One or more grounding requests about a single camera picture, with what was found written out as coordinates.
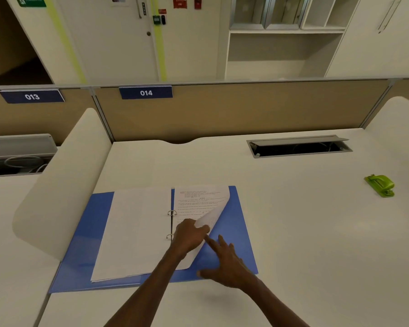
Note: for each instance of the red alarm box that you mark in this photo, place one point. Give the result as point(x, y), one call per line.
point(198, 2)

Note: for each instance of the black wall switch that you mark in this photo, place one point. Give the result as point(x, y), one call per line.
point(163, 19)

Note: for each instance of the red notice sign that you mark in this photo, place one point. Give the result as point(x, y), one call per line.
point(180, 1)

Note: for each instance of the white door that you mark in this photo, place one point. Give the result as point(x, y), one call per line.
point(109, 47)

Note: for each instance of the small black door label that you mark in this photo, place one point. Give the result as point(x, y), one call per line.
point(144, 8)

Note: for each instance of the blue folder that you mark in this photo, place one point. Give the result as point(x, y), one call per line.
point(81, 262)

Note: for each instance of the person's left hand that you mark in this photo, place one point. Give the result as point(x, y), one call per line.
point(187, 236)

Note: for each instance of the densely printed white paper sheet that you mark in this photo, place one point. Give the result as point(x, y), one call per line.
point(197, 204)

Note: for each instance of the large green exit sign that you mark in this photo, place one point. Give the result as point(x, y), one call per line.
point(30, 1)

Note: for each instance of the green hole punch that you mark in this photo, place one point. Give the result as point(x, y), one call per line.
point(380, 183)

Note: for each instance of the faintly printed white paper sheet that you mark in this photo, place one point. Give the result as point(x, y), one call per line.
point(133, 231)

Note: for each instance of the person's left forearm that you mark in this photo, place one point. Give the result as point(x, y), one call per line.
point(146, 296)

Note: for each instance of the yellow-green tape strip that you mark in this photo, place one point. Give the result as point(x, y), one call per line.
point(160, 51)
point(66, 44)

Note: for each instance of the blue number sign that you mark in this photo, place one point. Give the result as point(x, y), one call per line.
point(32, 97)
point(146, 93)

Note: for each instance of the person's right forearm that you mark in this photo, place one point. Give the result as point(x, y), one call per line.
point(279, 306)

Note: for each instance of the white open shelf unit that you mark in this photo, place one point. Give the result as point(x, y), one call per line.
point(269, 69)

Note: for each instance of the white cabinet with doors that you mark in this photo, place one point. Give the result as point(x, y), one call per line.
point(371, 54)

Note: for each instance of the white desk divider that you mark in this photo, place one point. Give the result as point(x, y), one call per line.
point(68, 180)
point(398, 129)

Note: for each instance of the person's right hand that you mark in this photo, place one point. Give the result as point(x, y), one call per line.
point(230, 265)

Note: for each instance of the beige partition panel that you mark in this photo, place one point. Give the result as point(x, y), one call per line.
point(27, 119)
point(242, 108)
point(405, 90)

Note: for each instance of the green exit button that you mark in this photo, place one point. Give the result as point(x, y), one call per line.
point(156, 20)

